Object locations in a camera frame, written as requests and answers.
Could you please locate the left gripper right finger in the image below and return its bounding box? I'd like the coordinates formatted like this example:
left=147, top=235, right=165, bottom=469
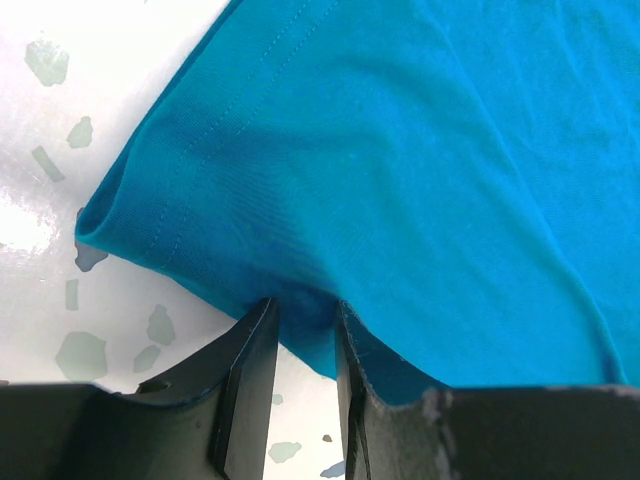
left=335, top=302, right=639, bottom=479

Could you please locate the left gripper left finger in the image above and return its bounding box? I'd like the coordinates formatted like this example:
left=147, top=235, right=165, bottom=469
left=1, top=299, right=279, bottom=479

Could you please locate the blue t-shirt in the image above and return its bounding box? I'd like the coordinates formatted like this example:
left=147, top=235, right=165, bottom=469
left=76, top=1, right=639, bottom=387

